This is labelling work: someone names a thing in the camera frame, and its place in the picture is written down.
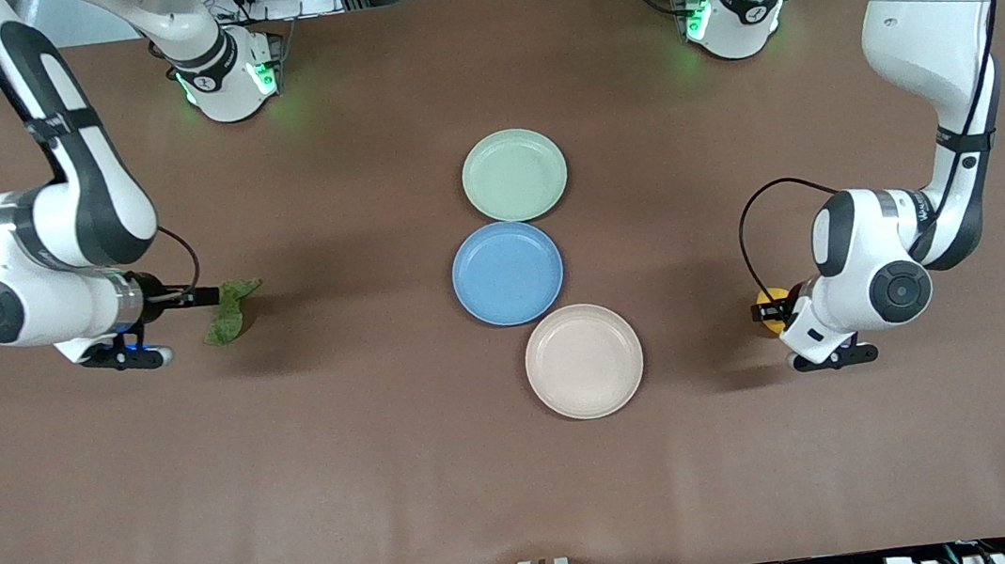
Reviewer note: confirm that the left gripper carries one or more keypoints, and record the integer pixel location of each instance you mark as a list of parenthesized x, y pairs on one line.
[(768, 310)]

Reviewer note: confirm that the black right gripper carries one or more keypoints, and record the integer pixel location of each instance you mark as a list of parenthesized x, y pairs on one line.
[(152, 294)]

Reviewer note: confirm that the yellow lemon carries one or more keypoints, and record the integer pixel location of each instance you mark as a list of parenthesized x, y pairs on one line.
[(774, 294)]

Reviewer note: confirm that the green lettuce leaf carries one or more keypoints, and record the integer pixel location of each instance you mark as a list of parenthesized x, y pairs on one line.
[(228, 325)]

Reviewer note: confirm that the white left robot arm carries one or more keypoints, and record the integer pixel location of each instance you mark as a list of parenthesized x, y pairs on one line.
[(917, 17)]

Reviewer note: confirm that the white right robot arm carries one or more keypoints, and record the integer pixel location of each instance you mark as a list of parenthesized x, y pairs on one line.
[(29, 279)]

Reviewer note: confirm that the beige plate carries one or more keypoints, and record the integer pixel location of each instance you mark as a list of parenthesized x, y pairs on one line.
[(584, 363)]

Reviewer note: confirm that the blue plate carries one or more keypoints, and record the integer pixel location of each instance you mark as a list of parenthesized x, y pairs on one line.
[(508, 274)]

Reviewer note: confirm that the light green plate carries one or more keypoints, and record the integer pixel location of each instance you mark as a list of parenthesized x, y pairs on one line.
[(514, 177)]

